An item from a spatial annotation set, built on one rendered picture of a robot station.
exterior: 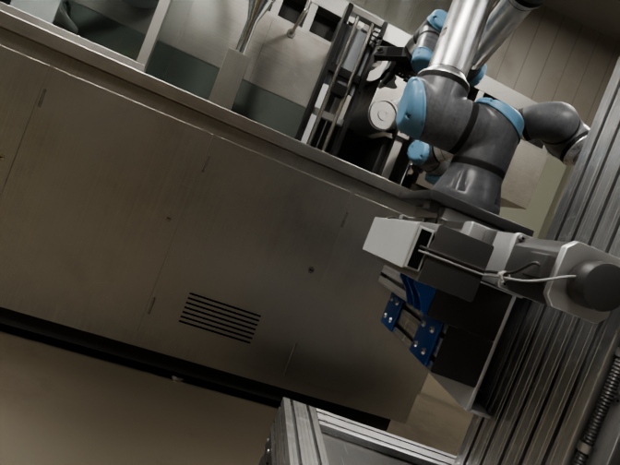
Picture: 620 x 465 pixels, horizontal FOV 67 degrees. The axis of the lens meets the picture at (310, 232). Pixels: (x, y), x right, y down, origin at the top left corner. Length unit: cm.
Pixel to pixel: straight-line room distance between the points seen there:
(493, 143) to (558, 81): 425
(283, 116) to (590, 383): 169
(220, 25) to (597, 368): 188
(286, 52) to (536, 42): 342
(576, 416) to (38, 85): 151
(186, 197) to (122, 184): 19
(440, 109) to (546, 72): 424
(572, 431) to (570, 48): 481
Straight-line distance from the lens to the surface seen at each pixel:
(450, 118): 102
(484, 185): 102
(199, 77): 216
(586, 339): 84
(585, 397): 81
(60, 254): 160
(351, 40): 182
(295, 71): 221
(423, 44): 153
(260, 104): 216
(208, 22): 221
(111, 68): 155
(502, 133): 105
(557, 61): 531
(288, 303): 160
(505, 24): 139
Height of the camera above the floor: 68
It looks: 1 degrees down
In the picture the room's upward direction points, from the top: 21 degrees clockwise
